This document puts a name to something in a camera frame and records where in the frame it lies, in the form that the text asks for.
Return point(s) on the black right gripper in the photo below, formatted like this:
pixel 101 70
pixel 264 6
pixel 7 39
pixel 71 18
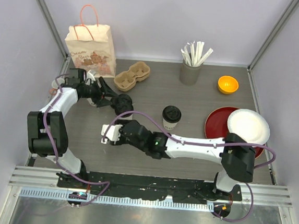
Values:
pixel 121 140

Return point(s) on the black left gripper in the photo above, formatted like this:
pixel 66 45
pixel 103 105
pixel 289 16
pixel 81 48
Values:
pixel 102 102

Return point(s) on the black cup lid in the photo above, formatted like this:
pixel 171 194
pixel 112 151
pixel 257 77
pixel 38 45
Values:
pixel 171 114
pixel 122 103

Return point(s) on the white paper cup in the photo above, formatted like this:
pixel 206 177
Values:
pixel 127 117
pixel 169 125

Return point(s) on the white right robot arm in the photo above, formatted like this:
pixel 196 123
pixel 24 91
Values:
pixel 236 156

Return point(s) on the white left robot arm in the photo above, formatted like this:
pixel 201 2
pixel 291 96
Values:
pixel 47 134

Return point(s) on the stack of white paper cups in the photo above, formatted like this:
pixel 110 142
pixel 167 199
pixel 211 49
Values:
pixel 91 102

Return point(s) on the brown cardboard cup carrier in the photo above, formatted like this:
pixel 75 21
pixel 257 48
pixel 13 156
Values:
pixel 137 72

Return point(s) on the small pink ceramic teacup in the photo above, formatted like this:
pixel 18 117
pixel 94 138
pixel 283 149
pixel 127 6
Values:
pixel 55 86

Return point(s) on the grey straw holder cup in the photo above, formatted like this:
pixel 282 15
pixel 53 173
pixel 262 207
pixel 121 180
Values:
pixel 189 74

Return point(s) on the red round tray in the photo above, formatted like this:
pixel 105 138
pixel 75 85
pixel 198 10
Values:
pixel 216 123

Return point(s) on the orange bowl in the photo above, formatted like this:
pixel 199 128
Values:
pixel 227 85

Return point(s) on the white paper plate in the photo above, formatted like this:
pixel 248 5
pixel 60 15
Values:
pixel 249 125

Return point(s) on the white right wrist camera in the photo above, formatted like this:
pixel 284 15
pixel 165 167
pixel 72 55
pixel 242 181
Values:
pixel 110 133

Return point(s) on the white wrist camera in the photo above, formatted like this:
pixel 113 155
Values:
pixel 91 74
pixel 110 133

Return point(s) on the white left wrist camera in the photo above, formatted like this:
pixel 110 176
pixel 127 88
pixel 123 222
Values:
pixel 91 74

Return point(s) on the paper bag with orange handles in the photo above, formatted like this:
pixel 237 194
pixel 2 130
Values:
pixel 91 47

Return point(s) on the perforated cable duct rail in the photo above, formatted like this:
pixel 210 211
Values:
pixel 47 193

